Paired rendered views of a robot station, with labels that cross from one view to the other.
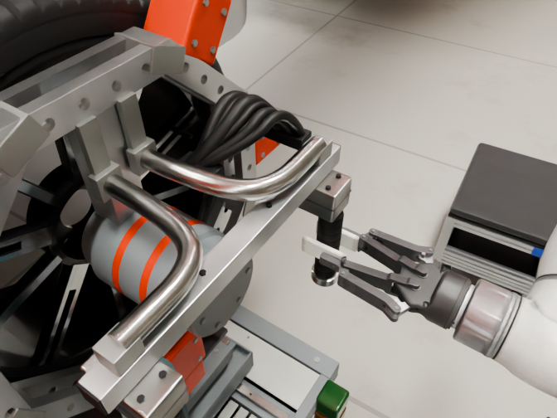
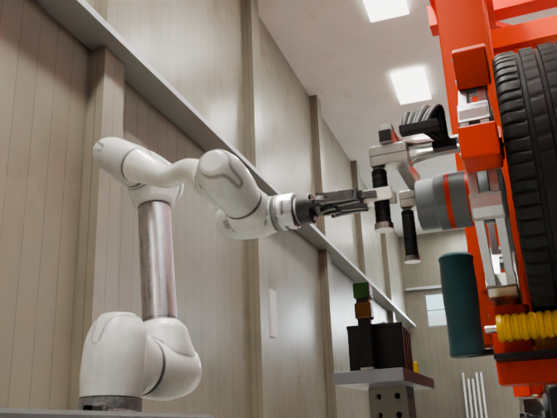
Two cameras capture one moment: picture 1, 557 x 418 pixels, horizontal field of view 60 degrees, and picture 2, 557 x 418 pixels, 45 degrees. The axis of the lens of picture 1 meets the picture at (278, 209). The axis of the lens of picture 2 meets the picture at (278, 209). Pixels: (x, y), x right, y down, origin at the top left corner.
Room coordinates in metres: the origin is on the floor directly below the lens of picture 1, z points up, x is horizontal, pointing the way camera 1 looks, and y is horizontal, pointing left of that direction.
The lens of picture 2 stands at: (1.86, -0.63, 0.32)
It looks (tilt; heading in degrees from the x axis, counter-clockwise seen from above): 19 degrees up; 167
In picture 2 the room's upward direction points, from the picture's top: 2 degrees counter-clockwise
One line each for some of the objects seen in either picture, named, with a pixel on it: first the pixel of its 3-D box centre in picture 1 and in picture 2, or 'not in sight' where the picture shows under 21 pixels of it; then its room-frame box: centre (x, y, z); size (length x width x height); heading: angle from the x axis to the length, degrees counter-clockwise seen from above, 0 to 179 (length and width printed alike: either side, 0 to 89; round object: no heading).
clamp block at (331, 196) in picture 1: (314, 187); (389, 156); (0.50, -0.05, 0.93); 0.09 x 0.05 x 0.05; 56
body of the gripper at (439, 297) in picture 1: (429, 290); (317, 207); (0.39, -0.21, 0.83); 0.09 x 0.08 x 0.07; 56
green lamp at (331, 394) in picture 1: (331, 400); (362, 291); (0.33, -0.08, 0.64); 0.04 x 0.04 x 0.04; 56
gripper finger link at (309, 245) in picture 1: (323, 252); (381, 199); (0.46, -0.07, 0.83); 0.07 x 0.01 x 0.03; 57
